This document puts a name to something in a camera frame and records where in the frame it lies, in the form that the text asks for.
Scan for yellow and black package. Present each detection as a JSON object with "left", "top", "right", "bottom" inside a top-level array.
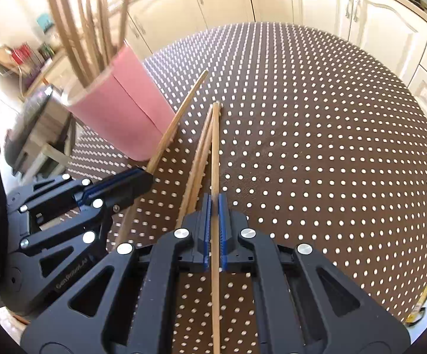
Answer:
[{"left": 406, "top": 285, "right": 427, "bottom": 326}]

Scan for bunch of wooden chopsticks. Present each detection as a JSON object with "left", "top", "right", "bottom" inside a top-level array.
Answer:
[{"left": 42, "top": 0, "right": 136, "bottom": 90}]

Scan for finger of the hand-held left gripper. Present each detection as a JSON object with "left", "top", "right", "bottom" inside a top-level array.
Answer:
[
  {"left": 19, "top": 168, "right": 144, "bottom": 217},
  {"left": 19, "top": 171, "right": 154, "bottom": 279}
]

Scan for brown polka-dot tablecloth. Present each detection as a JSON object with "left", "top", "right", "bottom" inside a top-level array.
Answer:
[{"left": 64, "top": 22, "right": 427, "bottom": 354}]

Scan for cream kitchen cabinets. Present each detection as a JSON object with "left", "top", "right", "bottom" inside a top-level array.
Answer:
[{"left": 44, "top": 0, "right": 427, "bottom": 126}]

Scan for teal box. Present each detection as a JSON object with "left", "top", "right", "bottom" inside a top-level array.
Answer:
[{"left": 36, "top": 12, "right": 52, "bottom": 31}]

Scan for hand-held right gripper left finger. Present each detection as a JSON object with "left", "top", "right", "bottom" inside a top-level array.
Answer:
[{"left": 21, "top": 193, "right": 213, "bottom": 354}]

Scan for pink cup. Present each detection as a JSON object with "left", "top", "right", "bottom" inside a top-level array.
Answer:
[{"left": 66, "top": 42, "right": 177, "bottom": 162}]

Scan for wooden cutting board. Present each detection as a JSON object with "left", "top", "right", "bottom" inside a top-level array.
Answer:
[{"left": 0, "top": 46, "right": 15, "bottom": 71}]

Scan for wooden chopstick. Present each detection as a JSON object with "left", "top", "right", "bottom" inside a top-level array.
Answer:
[
  {"left": 186, "top": 111, "right": 216, "bottom": 214},
  {"left": 175, "top": 104, "right": 214, "bottom": 229},
  {"left": 210, "top": 102, "right": 222, "bottom": 354},
  {"left": 117, "top": 70, "right": 209, "bottom": 246}
]

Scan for silver multicooker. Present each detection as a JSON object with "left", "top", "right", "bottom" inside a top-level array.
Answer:
[{"left": 5, "top": 85, "right": 77, "bottom": 166}]

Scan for person's left forearm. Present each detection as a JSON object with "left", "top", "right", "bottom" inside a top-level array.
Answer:
[{"left": 0, "top": 304, "right": 34, "bottom": 335}]

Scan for red wire rack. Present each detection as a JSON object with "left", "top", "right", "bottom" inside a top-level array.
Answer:
[{"left": 10, "top": 43, "right": 34, "bottom": 68}]

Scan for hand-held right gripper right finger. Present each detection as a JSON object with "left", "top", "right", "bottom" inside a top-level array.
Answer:
[{"left": 218, "top": 194, "right": 411, "bottom": 354}]

